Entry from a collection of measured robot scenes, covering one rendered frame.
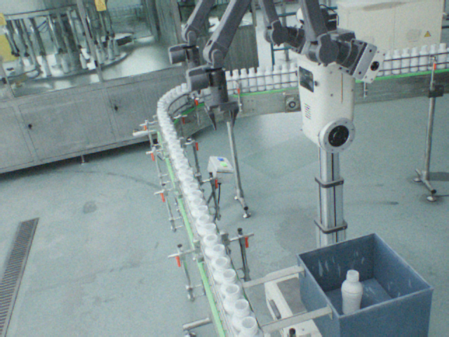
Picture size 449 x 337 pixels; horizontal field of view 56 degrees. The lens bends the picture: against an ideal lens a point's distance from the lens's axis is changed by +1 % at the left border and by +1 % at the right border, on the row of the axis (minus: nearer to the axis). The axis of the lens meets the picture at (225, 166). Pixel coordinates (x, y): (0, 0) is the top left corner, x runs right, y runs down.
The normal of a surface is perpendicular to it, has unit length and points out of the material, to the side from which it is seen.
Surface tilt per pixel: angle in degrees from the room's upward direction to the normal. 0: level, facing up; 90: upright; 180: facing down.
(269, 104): 90
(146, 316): 0
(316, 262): 90
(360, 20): 90
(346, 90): 90
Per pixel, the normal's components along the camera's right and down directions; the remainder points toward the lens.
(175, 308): -0.14, -0.88
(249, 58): 0.25, 0.40
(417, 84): -0.06, 0.46
